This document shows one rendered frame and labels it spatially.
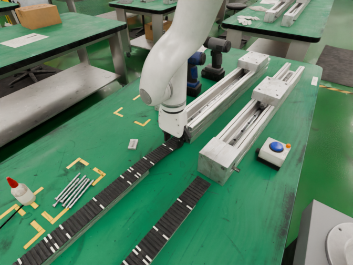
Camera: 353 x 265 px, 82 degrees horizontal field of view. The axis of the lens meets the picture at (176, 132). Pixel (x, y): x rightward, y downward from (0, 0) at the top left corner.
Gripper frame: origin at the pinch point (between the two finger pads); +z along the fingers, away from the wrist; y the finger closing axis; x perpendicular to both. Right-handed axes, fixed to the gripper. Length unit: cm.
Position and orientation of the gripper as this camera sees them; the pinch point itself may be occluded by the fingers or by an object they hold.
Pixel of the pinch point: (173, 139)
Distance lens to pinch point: 77.0
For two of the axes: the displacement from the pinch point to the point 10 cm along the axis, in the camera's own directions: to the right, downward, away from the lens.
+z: 0.0, 7.4, 6.7
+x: 6.2, -5.3, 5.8
